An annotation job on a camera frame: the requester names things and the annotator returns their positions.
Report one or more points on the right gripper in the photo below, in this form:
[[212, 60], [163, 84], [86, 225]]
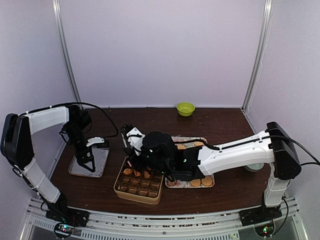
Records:
[[129, 152]]

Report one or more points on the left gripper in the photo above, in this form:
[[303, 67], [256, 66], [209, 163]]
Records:
[[85, 158]]

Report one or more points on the orange sandwich cookie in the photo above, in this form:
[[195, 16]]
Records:
[[137, 174]]

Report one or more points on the steel kitchen tongs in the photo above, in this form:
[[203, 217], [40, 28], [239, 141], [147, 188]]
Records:
[[128, 149]]

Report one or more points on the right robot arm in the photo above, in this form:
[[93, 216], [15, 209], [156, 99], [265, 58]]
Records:
[[272, 146]]

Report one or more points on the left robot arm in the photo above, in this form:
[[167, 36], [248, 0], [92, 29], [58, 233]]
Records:
[[17, 147]]

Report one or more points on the silver tin lid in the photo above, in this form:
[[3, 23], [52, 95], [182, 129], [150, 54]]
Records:
[[100, 156]]

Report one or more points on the gold cookie tin box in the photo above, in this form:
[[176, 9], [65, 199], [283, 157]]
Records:
[[147, 189]]

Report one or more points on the round golden biscuit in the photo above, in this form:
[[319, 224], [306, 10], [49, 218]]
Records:
[[195, 183], [207, 181]]

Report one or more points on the floral cookie tray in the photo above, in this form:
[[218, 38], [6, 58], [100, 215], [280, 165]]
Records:
[[179, 184]]

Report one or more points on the green plastic bowl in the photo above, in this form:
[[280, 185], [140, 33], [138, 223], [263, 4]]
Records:
[[185, 109]]

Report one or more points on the pale ceramic bowl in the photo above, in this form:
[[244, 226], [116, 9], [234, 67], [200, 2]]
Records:
[[253, 168]]

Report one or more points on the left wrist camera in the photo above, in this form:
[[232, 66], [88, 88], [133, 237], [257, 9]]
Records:
[[99, 142]]

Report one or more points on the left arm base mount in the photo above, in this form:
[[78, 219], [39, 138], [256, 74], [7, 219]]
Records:
[[67, 223]]

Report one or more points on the front aluminium rail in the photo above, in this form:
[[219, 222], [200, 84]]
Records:
[[225, 225]]

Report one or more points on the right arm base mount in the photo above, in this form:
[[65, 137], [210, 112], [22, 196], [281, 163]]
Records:
[[262, 219]]

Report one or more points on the left aluminium frame post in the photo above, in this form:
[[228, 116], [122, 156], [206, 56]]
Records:
[[64, 48]]

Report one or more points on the aluminium frame post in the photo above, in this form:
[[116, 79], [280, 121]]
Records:
[[64, 48], [261, 47]]

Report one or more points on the right aluminium frame post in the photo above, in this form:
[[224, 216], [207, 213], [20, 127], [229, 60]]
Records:
[[261, 47]]

